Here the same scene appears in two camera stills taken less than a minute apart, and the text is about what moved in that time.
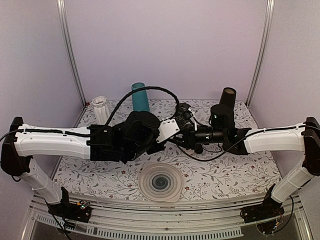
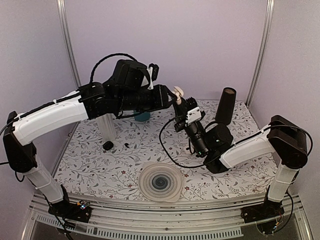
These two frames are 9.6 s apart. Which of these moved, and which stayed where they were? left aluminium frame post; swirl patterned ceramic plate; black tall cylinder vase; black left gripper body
Moved: black left gripper body
Stayed: black tall cylinder vase; left aluminium frame post; swirl patterned ceramic plate
